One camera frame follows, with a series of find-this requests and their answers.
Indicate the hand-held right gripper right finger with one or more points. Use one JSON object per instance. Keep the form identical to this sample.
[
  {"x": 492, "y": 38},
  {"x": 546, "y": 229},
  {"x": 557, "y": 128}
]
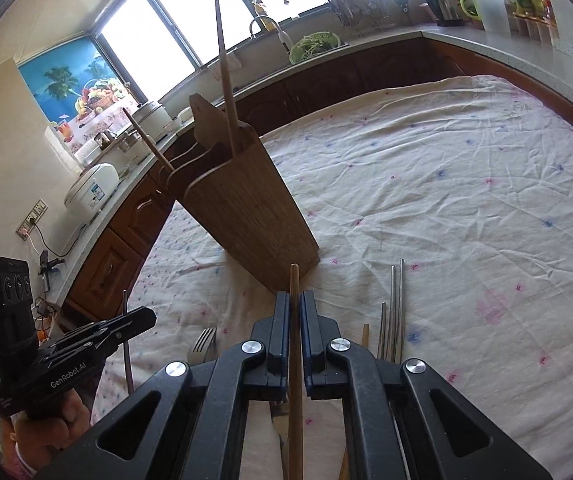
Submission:
[{"x": 311, "y": 340}]

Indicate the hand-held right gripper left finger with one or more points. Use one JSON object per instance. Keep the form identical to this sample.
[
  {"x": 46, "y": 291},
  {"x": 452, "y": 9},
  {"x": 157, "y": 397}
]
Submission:
[{"x": 281, "y": 340}]

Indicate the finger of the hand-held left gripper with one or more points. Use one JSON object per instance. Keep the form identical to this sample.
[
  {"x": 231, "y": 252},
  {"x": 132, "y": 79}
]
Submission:
[{"x": 116, "y": 327}]

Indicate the metal chopstick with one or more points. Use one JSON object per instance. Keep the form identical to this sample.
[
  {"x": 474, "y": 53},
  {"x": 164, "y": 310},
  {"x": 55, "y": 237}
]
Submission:
[
  {"x": 402, "y": 310},
  {"x": 128, "y": 370},
  {"x": 393, "y": 310}
]

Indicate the wooden utensil holder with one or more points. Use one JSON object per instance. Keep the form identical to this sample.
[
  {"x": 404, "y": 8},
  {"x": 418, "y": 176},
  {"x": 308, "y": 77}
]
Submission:
[{"x": 256, "y": 210}]

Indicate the person's left hand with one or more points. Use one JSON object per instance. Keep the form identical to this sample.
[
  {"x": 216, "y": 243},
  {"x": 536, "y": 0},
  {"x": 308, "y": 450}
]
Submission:
[{"x": 51, "y": 427}]

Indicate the thin metal utensil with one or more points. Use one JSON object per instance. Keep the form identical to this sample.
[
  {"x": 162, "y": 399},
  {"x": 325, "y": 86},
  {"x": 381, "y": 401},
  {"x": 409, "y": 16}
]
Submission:
[{"x": 382, "y": 330}]

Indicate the white rice cooker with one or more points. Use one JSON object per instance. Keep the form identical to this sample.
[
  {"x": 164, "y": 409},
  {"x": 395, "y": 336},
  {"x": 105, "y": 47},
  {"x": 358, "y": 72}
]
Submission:
[{"x": 91, "y": 192}]

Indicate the white floral tablecloth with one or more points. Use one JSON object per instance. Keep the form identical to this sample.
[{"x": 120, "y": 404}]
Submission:
[{"x": 441, "y": 185}]

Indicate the white electric pot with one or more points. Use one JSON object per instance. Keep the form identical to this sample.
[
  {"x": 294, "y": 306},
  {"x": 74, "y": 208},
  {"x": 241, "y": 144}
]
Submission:
[{"x": 154, "y": 119}]

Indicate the tropical fruit poster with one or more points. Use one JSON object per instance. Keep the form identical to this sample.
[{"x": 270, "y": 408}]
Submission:
[{"x": 61, "y": 80}]

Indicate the green colander with vegetables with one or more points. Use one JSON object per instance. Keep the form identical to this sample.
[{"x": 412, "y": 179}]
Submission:
[{"x": 315, "y": 47}]

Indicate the kitchen window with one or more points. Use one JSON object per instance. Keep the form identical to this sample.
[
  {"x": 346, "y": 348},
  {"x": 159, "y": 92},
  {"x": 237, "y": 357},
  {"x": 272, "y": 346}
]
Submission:
[{"x": 166, "y": 25}]

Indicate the chrome kitchen faucet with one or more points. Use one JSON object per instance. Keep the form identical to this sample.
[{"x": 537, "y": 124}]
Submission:
[{"x": 269, "y": 27}]

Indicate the yellow soap bottle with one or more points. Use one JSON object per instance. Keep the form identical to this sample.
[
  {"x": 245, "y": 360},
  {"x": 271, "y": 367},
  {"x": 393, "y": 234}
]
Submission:
[{"x": 259, "y": 9}]

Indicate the metal dish rack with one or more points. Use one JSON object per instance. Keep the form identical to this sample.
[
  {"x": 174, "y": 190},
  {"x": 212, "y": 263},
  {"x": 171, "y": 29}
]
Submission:
[{"x": 361, "y": 5}]

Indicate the grey stone countertop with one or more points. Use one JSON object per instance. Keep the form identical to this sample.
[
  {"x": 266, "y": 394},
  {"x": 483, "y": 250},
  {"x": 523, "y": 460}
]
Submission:
[{"x": 516, "y": 55}]

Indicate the dark electric kettle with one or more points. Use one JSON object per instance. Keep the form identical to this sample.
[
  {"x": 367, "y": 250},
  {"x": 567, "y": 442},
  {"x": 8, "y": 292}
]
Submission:
[{"x": 441, "y": 2}]

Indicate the small camera on tripod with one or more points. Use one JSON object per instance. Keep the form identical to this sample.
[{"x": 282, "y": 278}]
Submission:
[{"x": 49, "y": 267}]

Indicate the wall socket strip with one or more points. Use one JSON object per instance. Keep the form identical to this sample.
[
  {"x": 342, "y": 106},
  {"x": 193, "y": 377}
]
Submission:
[{"x": 31, "y": 217}]

